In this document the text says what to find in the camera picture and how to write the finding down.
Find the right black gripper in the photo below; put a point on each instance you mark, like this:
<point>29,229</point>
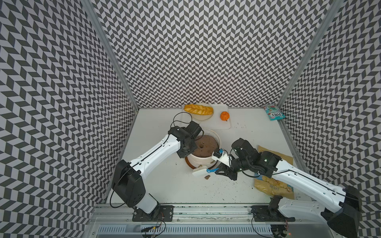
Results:
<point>228,171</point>

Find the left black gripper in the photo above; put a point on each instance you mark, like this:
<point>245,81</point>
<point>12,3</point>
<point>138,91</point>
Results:
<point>183,153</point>

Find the blue white scrub brush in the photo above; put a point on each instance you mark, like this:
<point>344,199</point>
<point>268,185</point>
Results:
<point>203,171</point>

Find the white ceramic pot with soil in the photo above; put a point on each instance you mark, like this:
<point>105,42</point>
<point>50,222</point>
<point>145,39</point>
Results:
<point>206,144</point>

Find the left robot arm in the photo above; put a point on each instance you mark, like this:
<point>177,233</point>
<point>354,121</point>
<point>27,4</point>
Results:
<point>129,177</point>

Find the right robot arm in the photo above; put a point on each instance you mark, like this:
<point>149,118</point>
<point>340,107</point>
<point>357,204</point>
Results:
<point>339,207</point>

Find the brown pot saucer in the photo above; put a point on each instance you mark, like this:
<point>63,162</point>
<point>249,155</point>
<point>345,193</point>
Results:
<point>195,165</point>

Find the yellow braided bread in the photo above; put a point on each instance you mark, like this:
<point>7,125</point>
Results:
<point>199,109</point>

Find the white cutting board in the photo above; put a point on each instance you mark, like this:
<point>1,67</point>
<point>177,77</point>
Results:
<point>215,123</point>

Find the orange tangerine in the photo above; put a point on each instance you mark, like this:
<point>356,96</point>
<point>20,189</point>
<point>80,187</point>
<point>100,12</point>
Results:
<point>224,116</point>

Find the yellow chips bag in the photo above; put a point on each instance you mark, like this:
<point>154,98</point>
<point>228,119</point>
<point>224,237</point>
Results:
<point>271,186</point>

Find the teal snack packet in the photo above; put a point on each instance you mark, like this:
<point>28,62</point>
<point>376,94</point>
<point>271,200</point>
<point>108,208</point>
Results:
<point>273,112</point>

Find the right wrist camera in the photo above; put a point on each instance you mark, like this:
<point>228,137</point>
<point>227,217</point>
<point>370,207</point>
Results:
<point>222,156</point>

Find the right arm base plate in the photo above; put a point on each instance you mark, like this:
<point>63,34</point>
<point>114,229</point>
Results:
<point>270,212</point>

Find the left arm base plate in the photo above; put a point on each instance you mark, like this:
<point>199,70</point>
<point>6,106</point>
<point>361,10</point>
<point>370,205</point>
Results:
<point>160,213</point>

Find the aluminium front rail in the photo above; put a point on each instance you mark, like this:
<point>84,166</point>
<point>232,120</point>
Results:
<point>208,214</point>

